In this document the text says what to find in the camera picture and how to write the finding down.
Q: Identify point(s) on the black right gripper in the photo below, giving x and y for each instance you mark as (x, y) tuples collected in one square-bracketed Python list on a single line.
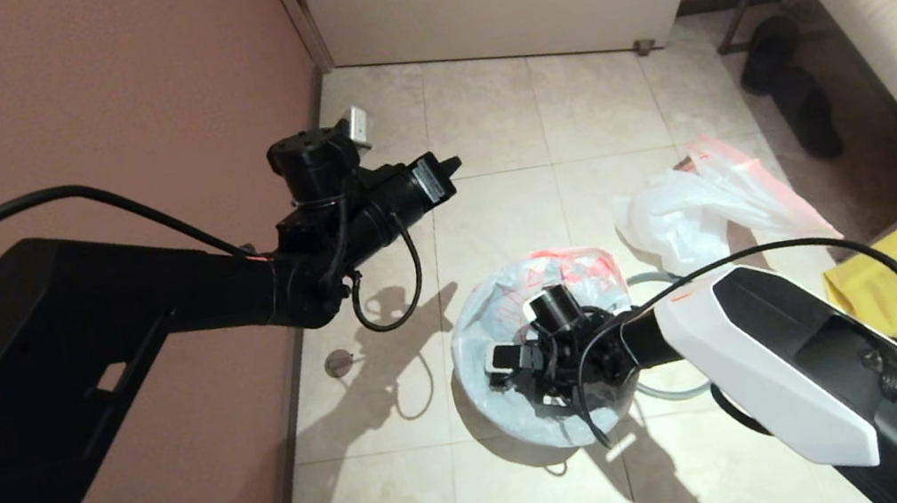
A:
[(575, 366)]

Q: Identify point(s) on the small metal door stop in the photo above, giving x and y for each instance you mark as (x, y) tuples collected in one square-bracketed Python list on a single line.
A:
[(643, 46)]

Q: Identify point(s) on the round metal floor drain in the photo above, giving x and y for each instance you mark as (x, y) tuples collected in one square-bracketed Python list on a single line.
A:
[(337, 363)]

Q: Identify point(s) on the black slipper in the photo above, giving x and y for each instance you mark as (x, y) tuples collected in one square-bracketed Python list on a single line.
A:
[(768, 50), (809, 115)]

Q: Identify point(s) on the used white red-print trash bag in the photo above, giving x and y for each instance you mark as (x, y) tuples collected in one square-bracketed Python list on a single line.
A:
[(694, 212)]

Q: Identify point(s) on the beige door frame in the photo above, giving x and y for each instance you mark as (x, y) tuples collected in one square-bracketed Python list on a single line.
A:
[(298, 14)]

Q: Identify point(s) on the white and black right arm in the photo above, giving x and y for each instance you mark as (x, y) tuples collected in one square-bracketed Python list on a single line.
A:
[(790, 359)]

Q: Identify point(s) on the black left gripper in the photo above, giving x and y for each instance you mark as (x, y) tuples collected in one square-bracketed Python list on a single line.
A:
[(396, 201)]

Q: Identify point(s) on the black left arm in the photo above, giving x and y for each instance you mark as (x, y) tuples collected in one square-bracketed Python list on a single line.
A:
[(65, 330)]

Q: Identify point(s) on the new white red-print plastic bag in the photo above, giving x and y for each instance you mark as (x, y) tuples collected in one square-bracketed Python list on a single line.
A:
[(477, 319)]

